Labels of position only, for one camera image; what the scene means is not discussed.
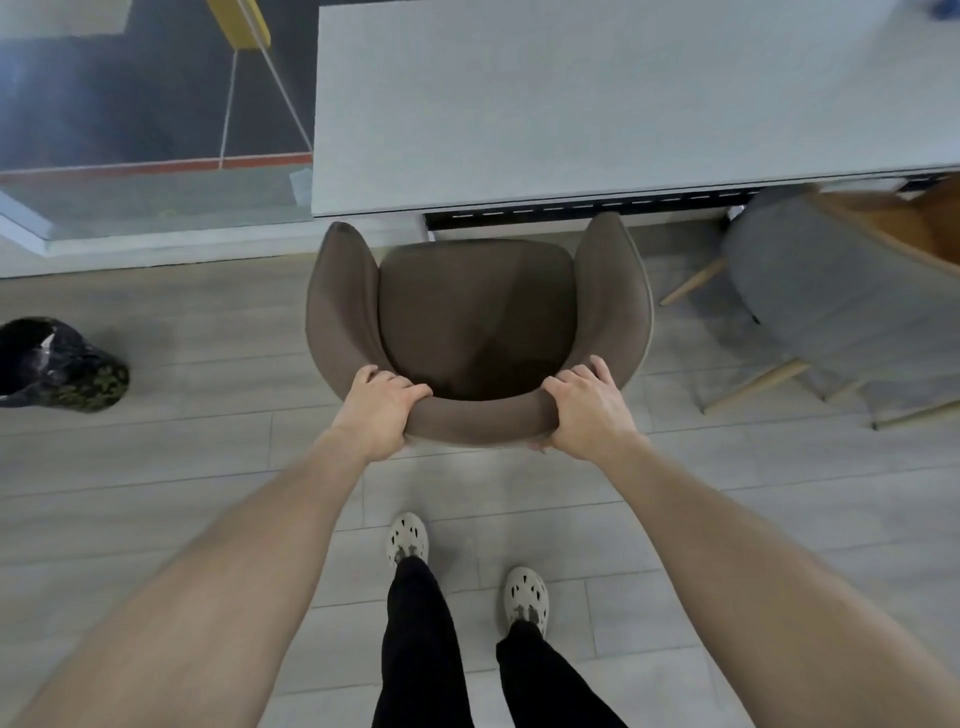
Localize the white clog shoe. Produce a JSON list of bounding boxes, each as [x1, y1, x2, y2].
[[386, 512, 430, 568], [502, 566, 550, 639]]

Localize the person's left forearm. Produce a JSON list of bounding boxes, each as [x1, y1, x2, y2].
[[14, 427, 376, 728]]

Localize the orange upholstered chair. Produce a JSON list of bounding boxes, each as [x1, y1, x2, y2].
[[659, 173, 960, 431]]

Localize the person's left hand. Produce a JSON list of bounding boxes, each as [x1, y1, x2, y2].
[[328, 364, 435, 465]]

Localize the light grey table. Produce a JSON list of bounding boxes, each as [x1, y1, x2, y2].
[[311, 0, 960, 241]]

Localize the black camouflage trash bin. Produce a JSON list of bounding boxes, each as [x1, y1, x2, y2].
[[0, 316, 131, 414]]

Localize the black trousers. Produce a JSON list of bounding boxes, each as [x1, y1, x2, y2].
[[372, 556, 628, 728]]

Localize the white left clog shoe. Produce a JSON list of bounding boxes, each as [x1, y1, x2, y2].
[[386, 512, 430, 568]]

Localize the person's right forearm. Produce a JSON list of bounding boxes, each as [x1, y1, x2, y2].
[[599, 434, 960, 728]]

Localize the white right clog shoe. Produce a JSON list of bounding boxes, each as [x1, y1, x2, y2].
[[502, 566, 550, 639]]

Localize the brown upholstered chair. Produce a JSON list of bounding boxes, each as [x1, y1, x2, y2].
[[305, 212, 656, 451]]

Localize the yellow red pillar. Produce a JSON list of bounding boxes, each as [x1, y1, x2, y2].
[[206, 0, 271, 54]]

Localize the person's right hand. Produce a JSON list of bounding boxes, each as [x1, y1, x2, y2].
[[528, 355, 650, 463]]

